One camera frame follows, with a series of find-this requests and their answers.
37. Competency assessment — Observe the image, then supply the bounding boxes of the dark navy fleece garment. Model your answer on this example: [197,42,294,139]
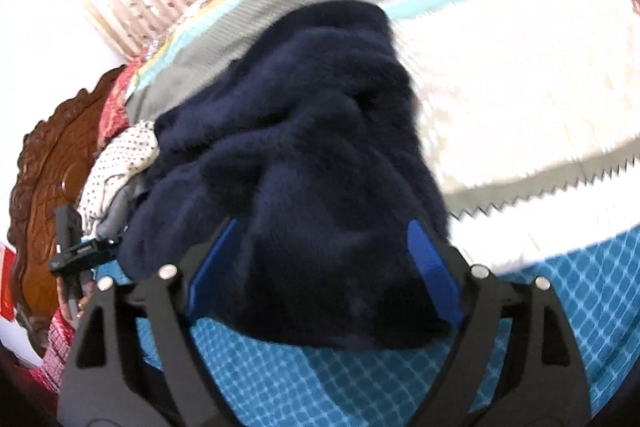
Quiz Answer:
[117,0,448,350]

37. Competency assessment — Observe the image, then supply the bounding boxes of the person's left hand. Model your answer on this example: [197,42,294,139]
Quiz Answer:
[56,277,96,329]

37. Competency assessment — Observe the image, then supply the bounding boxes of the grey folded garment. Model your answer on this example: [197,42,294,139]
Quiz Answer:
[96,176,146,239]

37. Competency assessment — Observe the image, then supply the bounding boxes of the carved wooden headboard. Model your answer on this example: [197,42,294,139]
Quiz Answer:
[6,67,124,355]

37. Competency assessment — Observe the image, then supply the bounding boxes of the white dotted folded garment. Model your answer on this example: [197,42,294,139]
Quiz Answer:
[76,120,160,235]

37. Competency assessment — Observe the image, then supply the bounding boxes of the red floral pillow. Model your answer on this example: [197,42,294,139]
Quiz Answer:
[96,57,142,150]

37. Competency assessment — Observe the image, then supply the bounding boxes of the striped patterned bedspread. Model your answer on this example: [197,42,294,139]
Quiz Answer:
[126,0,639,426]

